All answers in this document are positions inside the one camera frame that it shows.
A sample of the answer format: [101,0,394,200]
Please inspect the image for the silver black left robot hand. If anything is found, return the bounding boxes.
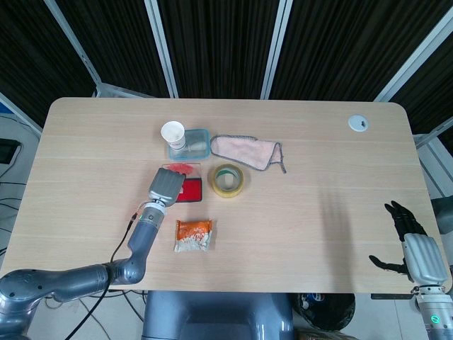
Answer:
[147,168,188,208]

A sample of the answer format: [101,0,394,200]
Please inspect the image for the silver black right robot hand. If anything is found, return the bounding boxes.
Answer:
[368,200,449,286]

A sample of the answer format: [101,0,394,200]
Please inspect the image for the red ink pad clear lid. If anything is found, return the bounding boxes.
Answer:
[161,161,205,203]

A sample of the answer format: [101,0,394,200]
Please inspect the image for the white paper cup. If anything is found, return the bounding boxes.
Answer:
[161,121,188,149]

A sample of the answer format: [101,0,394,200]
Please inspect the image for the clear container teal lid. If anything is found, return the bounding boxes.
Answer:
[166,128,212,161]

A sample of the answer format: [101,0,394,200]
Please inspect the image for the orange and white snack bag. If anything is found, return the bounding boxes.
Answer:
[173,218,217,253]

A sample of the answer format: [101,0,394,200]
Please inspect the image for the yellow packing tape roll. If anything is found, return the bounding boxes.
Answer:
[212,164,245,199]

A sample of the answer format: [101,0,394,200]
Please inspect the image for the pink cloth grey edging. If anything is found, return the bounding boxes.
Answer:
[210,134,287,174]

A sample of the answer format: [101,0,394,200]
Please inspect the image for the black trash bin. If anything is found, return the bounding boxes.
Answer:
[293,293,356,332]

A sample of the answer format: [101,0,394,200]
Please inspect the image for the grey robot torso base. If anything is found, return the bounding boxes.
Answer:
[141,290,295,340]

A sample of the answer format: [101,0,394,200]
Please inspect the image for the black device on floor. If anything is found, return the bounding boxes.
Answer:
[0,139,21,164]

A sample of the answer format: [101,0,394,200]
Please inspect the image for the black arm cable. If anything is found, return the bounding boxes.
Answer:
[69,211,139,340]

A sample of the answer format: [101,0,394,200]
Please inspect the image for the aluminium frame rail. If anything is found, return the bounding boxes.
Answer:
[413,120,453,196]

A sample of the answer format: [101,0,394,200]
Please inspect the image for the white partition frame post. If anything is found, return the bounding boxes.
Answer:
[374,6,453,103]
[260,0,288,100]
[144,0,179,99]
[44,0,103,98]

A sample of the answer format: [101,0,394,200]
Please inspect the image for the white table cable grommet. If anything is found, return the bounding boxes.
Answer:
[348,113,369,132]

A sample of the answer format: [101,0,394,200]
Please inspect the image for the white blue-edged panel frame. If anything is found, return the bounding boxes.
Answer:
[0,91,43,134]

